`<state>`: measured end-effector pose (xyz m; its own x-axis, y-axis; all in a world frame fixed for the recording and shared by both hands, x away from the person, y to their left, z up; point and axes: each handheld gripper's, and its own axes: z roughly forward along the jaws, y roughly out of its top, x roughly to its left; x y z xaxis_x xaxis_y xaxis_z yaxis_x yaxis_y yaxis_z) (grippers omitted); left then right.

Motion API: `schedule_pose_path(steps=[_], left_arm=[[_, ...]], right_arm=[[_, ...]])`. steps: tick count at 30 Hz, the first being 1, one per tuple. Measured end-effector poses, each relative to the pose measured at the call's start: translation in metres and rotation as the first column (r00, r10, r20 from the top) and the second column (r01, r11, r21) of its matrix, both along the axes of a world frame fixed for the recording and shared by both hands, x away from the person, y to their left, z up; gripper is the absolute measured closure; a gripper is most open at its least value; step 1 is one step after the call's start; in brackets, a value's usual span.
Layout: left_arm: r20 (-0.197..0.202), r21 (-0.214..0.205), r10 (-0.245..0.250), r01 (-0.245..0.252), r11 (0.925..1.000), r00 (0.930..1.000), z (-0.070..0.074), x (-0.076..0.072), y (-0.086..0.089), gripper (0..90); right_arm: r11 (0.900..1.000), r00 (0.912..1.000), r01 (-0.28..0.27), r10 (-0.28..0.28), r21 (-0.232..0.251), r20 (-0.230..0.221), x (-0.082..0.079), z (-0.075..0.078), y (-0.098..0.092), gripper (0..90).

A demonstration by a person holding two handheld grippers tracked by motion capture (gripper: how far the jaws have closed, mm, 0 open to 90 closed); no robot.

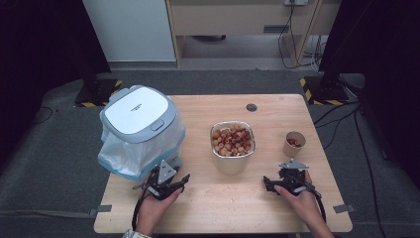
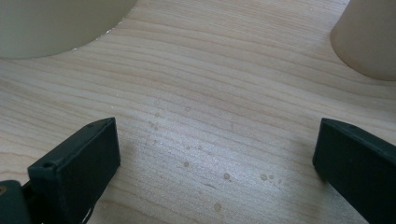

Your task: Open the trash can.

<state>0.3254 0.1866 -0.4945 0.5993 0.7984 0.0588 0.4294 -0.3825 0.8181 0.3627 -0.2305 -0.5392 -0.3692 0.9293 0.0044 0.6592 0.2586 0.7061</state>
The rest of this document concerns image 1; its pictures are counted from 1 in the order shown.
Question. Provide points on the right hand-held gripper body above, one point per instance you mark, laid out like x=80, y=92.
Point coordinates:
x=292, y=164

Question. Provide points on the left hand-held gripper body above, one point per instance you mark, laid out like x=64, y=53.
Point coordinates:
x=165, y=173

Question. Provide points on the brown paper cup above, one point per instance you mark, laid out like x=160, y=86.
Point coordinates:
x=290, y=151

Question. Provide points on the white plastic bin liner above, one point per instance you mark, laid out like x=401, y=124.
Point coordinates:
x=132, y=155

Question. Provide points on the clear container of nuts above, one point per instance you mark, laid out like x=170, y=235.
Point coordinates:
x=231, y=165

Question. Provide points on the grey white lidded trash can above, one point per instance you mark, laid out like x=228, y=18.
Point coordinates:
x=135, y=109

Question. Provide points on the person's right hand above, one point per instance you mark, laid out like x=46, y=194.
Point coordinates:
x=303, y=205

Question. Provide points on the person's left hand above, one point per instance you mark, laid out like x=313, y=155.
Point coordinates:
x=152, y=211

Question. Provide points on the pile of brown red food scraps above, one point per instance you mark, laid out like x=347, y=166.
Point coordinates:
x=231, y=140

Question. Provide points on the grey tape piece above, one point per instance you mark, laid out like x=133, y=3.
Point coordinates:
x=104, y=209
x=344, y=208

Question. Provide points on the dark round table grommet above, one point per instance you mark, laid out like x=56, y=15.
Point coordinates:
x=251, y=107

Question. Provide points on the black stand with striped base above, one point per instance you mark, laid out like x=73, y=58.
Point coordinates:
x=95, y=92
x=327, y=91

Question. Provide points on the black curtain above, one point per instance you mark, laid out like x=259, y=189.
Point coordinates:
x=39, y=49
x=383, y=49

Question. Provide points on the white cabinet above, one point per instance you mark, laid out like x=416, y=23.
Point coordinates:
x=132, y=29

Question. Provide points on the light wooden desk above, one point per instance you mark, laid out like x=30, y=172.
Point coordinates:
x=224, y=16

